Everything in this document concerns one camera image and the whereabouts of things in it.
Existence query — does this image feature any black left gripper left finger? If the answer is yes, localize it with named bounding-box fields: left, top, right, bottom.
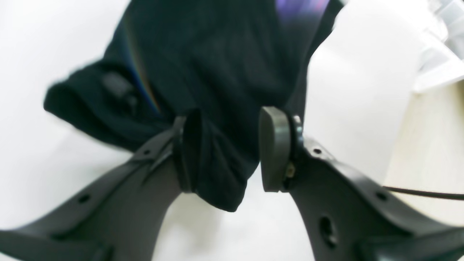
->
left=1, top=110, right=202, bottom=261

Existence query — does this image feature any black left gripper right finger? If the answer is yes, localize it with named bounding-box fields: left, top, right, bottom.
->
left=259, top=106, right=464, bottom=261

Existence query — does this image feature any black T-shirt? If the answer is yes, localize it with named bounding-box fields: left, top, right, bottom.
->
left=43, top=0, right=344, bottom=212

